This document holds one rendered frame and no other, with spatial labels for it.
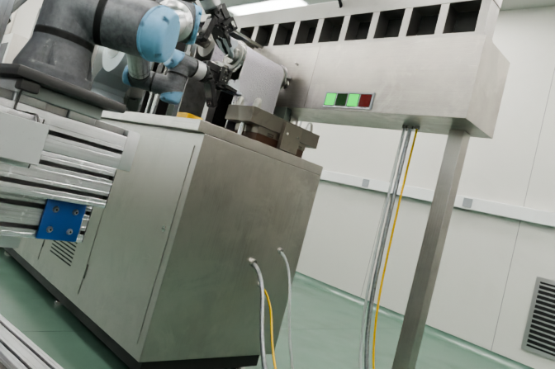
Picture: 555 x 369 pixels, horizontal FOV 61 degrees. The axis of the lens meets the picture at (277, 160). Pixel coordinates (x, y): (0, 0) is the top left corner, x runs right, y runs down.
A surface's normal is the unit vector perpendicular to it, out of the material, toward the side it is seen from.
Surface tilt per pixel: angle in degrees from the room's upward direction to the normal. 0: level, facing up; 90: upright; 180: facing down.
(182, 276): 90
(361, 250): 90
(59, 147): 90
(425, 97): 90
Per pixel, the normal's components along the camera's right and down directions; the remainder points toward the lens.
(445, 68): -0.68, -0.25
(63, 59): 0.59, -0.22
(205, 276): 0.69, 0.13
